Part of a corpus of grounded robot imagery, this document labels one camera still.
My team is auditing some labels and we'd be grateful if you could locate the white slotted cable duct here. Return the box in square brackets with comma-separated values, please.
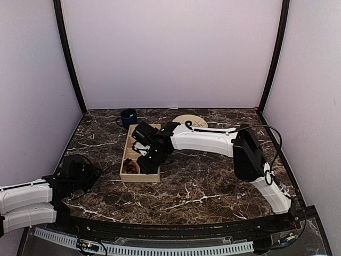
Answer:
[34, 228, 254, 256]

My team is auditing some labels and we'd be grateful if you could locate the black left corner frame post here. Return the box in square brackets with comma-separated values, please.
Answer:
[53, 0, 87, 115]

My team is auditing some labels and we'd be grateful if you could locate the blue enamel mug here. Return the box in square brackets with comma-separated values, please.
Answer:
[115, 108, 138, 129]

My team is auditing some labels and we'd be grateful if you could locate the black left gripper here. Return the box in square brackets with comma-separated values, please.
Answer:
[70, 164, 102, 193]

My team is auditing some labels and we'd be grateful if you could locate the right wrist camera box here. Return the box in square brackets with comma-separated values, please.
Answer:
[132, 141, 150, 156]

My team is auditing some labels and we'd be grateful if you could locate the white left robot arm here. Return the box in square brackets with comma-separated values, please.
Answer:
[1, 154, 103, 236]

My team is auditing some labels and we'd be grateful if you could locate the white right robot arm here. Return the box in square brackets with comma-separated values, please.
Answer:
[132, 120, 293, 231]

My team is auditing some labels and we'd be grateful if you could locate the black corner frame post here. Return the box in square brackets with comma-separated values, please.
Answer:
[257, 0, 290, 115]
[53, 0, 87, 115]

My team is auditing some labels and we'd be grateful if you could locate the bird pattern ceramic plate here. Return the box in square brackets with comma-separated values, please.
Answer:
[173, 114, 208, 128]

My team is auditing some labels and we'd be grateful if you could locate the black red yellow argyle sock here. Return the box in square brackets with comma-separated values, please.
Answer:
[123, 158, 138, 174]

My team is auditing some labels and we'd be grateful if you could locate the black right corner frame post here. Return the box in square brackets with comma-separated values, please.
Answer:
[257, 0, 290, 115]

